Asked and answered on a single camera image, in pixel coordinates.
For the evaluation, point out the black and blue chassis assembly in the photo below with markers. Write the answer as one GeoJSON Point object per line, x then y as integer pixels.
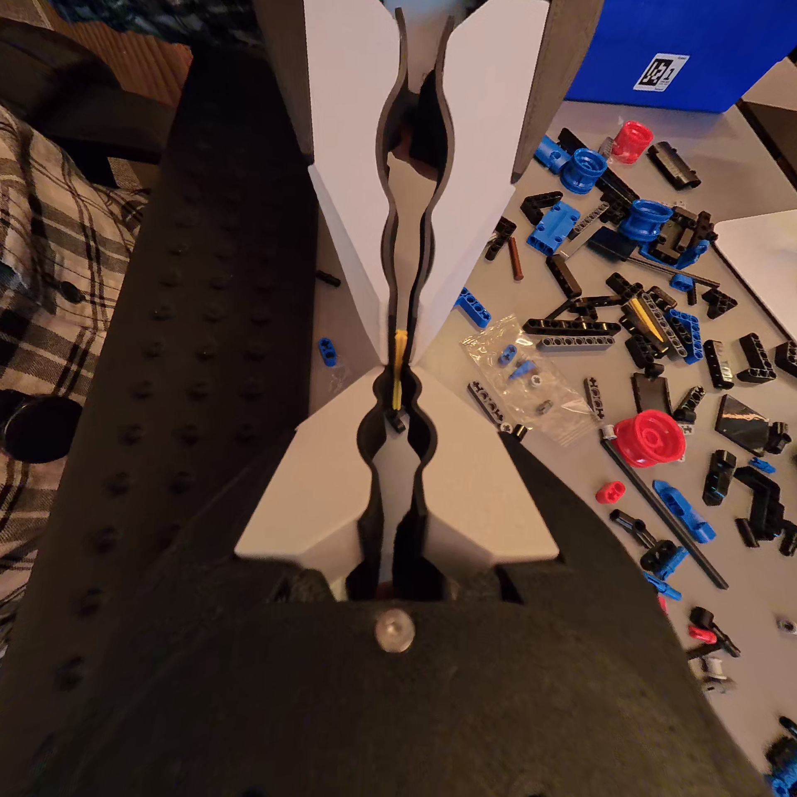
{"type": "Point", "coordinates": [685, 233]}

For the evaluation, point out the blue long tube connector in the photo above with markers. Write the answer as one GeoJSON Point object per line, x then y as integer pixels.
{"type": "Point", "coordinates": [549, 154]}

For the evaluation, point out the red toy wheel hub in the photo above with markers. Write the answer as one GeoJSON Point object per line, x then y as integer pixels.
{"type": "Point", "coordinates": [632, 142]}
{"type": "Point", "coordinates": [647, 439]}

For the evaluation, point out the large black angled connector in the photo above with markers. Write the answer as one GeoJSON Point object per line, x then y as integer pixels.
{"type": "Point", "coordinates": [763, 498]}

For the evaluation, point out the black flat toy panel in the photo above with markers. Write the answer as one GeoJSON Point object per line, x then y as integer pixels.
{"type": "Point", "coordinates": [741, 423]}

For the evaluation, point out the black ribbed toy block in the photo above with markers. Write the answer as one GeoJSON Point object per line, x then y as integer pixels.
{"type": "Point", "coordinates": [672, 165]}

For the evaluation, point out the black dimpled mat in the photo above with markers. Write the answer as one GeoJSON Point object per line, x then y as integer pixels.
{"type": "Point", "coordinates": [205, 311]}

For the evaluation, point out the blue toy wheel hub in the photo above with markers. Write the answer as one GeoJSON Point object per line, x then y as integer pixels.
{"type": "Point", "coordinates": [647, 219]}
{"type": "Point", "coordinates": [582, 171]}

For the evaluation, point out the brown toy axle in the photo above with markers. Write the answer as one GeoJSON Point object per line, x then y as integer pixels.
{"type": "Point", "coordinates": [515, 258]}

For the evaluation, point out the small black angled connector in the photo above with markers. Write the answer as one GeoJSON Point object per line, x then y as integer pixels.
{"type": "Point", "coordinates": [719, 476]}

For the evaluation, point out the blue open frame beam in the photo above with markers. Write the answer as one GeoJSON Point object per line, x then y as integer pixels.
{"type": "Point", "coordinates": [685, 336]}

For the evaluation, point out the stack of black toy beams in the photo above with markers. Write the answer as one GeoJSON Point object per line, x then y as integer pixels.
{"type": "Point", "coordinates": [573, 325]}

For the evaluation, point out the yellow toy axle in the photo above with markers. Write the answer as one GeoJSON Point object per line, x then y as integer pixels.
{"type": "Point", "coordinates": [396, 392]}
{"type": "Point", "coordinates": [644, 314]}

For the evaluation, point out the dark grey holed beam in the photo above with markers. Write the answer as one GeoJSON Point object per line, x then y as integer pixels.
{"type": "Point", "coordinates": [489, 403]}

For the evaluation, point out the red two-hole toy link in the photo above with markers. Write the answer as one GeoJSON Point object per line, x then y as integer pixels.
{"type": "Point", "coordinates": [610, 492]}

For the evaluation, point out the black curved toy panel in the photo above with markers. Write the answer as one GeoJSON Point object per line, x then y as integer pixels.
{"type": "Point", "coordinates": [652, 393]}

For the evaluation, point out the long black toy pin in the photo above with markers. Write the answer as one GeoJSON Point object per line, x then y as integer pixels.
{"type": "Point", "coordinates": [328, 278]}

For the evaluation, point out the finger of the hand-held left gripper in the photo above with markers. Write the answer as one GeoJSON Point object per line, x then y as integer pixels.
{"type": "Point", "coordinates": [348, 124]}
{"type": "Point", "coordinates": [485, 124]}

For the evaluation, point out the blue bin with square tag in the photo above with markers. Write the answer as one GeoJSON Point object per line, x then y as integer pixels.
{"type": "Point", "coordinates": [610, 50]}

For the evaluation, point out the blue square toy panel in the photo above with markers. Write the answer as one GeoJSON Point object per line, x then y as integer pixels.
{"type": "Point", "coordinates": [554, 227]}

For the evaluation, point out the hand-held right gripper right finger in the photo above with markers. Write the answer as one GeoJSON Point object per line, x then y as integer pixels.
{"type": "Point", "coordinates": [492, 498]}

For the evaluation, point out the blue two-hole toy link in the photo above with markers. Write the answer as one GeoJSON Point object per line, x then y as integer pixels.
{"type": "Point", "coordinates": [327, 350]}

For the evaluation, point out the small clear plastic scrap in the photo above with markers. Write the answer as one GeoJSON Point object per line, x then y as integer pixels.
{"type": "Point", "coordinates": [339, 377]}

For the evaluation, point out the white booklet stand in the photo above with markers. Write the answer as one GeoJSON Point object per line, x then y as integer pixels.
{"type": "Point", "coordinates": [766, 261]}

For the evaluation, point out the long black toy axle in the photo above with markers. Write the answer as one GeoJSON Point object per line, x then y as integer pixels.
{"type": "Point", "coordinates": [629, 467]}

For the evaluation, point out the pile of small coloured pins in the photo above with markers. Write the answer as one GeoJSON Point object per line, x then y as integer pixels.
{"type": "Point", "coordinates": [663, 554]}

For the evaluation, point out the person's plaid shirt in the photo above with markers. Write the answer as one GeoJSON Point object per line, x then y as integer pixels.
{"type": "Point", "coordinates": [56, 249]}

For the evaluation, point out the grey desk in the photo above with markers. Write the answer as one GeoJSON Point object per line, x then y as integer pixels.
{"type": "Point", "coordinates": [570, 467]}

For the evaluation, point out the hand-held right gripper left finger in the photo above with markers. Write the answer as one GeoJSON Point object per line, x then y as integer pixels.
{"type": "Point", "coordinates": [299, 498]}

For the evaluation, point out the blue wedge toy piece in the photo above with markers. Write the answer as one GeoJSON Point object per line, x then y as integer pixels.
{"type": "Point", "coordinates": [685, 510]}

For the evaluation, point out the short dark grey beam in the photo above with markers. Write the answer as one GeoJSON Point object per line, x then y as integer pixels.
{"type": "Point", "coordinates": [594, 397]}

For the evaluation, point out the clear plastic bag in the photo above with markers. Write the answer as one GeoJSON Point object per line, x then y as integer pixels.
{"type": "Point", "coordinates": [554, 405]}

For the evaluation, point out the blue holed toy beam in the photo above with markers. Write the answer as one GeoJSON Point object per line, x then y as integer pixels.
{"type": "Point", "coordinates": [474, 308]}

